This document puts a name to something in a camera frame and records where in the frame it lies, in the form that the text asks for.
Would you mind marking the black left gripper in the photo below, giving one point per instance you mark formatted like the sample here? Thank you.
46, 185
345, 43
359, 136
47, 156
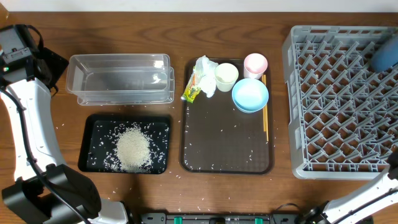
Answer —
56, 63

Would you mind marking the pile of rice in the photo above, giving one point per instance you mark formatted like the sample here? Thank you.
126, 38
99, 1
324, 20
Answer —
133, 149

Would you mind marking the dark blue plate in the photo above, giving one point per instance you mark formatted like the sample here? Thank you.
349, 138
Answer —
385, 57

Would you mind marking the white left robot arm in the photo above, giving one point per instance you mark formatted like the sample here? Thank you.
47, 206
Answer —
45, 189

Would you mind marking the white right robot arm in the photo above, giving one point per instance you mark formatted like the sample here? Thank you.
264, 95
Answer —
377, 194

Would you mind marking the grey dishwasher rack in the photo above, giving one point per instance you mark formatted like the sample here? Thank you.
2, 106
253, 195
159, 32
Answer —
343, 115

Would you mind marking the clear plastic bin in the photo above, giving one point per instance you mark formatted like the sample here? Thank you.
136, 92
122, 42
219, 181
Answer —
80, 66

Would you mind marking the black tray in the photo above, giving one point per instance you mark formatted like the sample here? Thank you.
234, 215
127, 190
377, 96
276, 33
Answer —
99, 143

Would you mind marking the yellow green snack wrapper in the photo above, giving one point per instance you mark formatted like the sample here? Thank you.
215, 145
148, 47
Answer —
192, 88

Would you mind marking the crumpled white tissue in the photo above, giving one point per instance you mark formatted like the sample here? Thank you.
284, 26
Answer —
205, 75

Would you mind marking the cream cup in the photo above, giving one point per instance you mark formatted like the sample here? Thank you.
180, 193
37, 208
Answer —
226, 75

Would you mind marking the brown serving tray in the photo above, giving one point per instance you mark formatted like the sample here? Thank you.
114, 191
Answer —
219, 138

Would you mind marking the light blue bowl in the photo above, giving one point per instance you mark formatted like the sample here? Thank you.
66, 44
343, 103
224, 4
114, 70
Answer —
250, 95

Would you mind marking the pink cup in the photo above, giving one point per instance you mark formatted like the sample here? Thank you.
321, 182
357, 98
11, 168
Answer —
255, 65

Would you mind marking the wooden chopstick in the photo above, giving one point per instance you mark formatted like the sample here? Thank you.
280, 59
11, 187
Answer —
265, 116
267, 134

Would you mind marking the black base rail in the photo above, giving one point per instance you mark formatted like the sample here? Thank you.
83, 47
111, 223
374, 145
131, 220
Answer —
162, 218

